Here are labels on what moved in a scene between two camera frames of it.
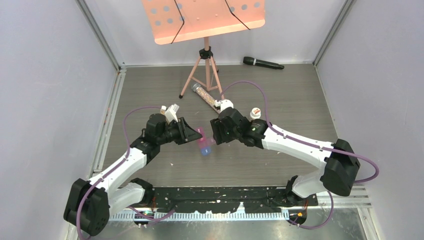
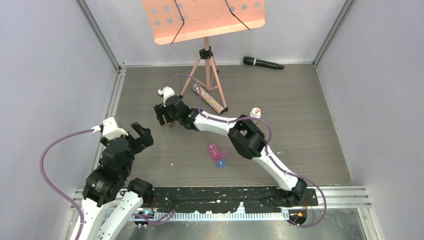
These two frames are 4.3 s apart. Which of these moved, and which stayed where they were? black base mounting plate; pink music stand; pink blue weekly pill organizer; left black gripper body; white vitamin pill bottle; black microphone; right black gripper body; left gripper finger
Moved: left gripper finger; left black gripper body; pink blue weekly pill organizer; right black gripper body
Stayed: black base mounting plate; white vitamin pill bottle; pink music stand; black microphone
